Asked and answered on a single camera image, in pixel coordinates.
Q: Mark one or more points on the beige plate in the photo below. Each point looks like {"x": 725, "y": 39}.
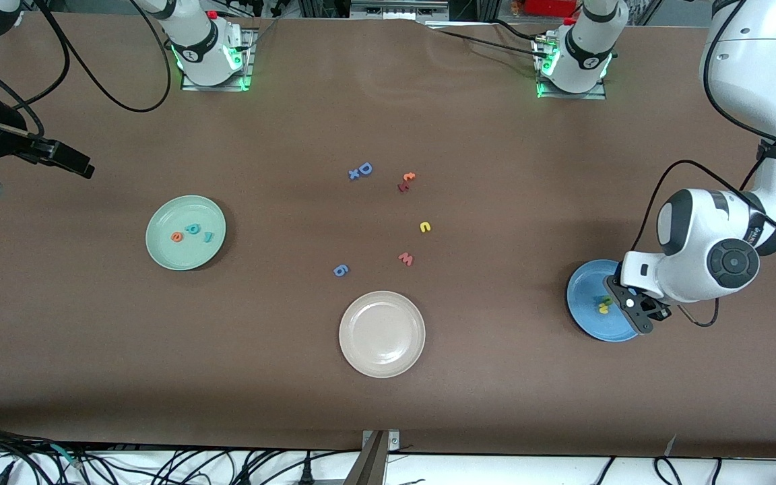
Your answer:
{"x": 382, "y": 334}

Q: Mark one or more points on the grey power strip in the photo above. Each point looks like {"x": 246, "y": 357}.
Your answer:
{"x": 395, "y": 10}

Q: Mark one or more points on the red box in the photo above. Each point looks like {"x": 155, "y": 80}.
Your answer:
{"x": 550, "y": 7}

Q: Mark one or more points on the blue letter D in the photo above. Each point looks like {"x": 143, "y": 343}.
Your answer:
{"x": 364, "y": 168}

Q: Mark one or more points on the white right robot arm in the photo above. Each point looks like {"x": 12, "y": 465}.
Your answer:
{"x": 196, "y": 40}

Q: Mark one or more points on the pale green plate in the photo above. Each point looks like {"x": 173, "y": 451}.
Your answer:
{"x": 186, "y": 252}

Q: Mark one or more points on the blue plate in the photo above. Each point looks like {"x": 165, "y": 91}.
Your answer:
{"x": 590, "y": 320}

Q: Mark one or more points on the blue number 6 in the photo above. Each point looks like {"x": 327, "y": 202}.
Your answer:
{"x": 337, "y": 268}

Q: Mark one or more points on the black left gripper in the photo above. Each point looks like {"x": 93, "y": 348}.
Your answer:
{"x": 659, "y": 311}

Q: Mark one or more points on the pink letter w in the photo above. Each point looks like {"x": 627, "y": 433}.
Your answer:
{"x": 406, "y": 259}

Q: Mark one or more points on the metal camera post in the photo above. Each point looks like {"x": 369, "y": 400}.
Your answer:
{"x": 371, "y": 465}

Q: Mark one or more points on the white tape scrap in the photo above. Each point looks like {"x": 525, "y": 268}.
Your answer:
{"x": 669, "y": 446}

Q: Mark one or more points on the black power plug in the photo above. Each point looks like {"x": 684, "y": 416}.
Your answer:
{"x": 306, "y": 475}

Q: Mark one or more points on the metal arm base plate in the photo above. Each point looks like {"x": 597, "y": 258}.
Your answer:
{"x": 570, "y": 95}
{"x": 216, "y": 87}

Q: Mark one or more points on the brown table mat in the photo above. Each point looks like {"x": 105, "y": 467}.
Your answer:
{"x": 91, "y": 377}

